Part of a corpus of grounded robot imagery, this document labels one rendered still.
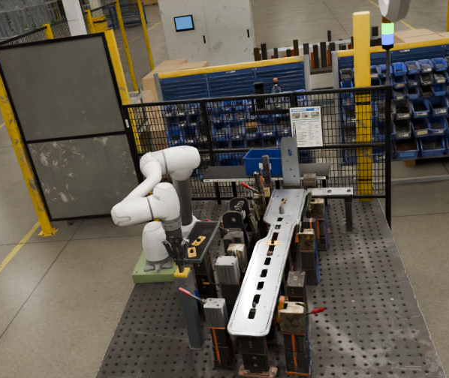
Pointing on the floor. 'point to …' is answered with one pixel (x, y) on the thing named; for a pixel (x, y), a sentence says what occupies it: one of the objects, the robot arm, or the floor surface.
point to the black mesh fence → (280, 133)
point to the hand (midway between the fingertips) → (180, 265)
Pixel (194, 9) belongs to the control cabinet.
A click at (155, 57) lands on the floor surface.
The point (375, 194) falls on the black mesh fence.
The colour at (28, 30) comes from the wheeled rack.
